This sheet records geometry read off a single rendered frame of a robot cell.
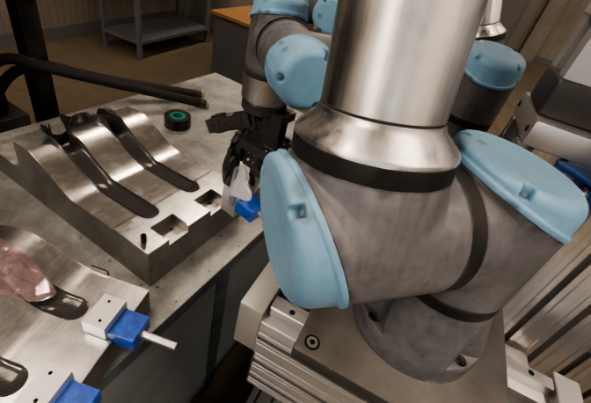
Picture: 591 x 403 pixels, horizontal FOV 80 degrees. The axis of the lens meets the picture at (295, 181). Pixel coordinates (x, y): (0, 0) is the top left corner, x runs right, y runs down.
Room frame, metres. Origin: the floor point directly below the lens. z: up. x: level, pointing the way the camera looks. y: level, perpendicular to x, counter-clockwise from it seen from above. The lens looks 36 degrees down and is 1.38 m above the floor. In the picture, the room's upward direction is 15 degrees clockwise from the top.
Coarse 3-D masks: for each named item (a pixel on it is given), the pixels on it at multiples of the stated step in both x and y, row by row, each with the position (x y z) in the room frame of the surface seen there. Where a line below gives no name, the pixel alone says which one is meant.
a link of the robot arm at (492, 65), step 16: (480, 48) 0.74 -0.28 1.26; (496, 48) 0.76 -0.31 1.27; (480, 64) 0.70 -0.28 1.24; (496, 64) 0.69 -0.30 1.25; (512, 64) 0.70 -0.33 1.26; (464, 80) 0.71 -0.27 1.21; (480, 80) 0.69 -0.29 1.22; (496, 80) 0.69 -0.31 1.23; (512, 80) 0.70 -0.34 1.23; (464, 96) 0.70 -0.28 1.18; (480, 96) 0.69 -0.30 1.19; (496, 96) 0.69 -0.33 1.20; (464, 112) 0.69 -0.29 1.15; (480, 112) 0.69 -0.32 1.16; (496, 112) 0.70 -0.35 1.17
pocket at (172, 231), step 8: (168, 216) 0.47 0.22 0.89; (176, 216) 0.47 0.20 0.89; (160, 224) 0.45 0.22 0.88; (168, 224) 0.47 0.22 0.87; (176, 224) 0.47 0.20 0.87; (184, 224) 0.46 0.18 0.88; (160, 232) 0.45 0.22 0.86; (168, 232) 0.45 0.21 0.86; (176, 232) 0.46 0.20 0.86; (184, 232) 0.45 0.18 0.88
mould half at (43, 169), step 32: (64, 128) 0.69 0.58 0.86; (96, 128) 0.62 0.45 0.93; (0, 160) 0.55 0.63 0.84; (32, 160) 0.49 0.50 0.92; (64, 160) 0.51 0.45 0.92; (128, 160) 0.59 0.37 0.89; (160, 160) 0.63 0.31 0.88; (192, 160) 0.66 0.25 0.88; (32, 192) 0.51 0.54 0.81; (64, 192) 0.46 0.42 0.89; (96, 192) 0.49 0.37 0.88; (160, 192) 0.53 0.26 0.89; (96, 224) 0.42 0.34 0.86; (128, 224) 0.42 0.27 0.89; (192, 224) 0.46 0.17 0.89; (224, 224) 0.56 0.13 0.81; (128, 256) 0.39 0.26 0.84; (160, 256) 0.39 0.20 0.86
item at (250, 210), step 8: (248, 184) 0.54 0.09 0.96; (224, 192) 0.51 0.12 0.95; (224, 200) 0.51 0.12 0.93; (240, 200) 0.50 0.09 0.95; (256, 200) 0.51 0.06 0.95; (224, 208) 0.50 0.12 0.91; (232, 208) 0.49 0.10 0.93; (240, 208) 0.49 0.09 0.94; (248, 208) 0.49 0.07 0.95; (256, 208) 0.49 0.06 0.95; (232, 216) 0.49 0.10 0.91; (248, 216) 0.48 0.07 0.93; (256, 216) 0.49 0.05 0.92
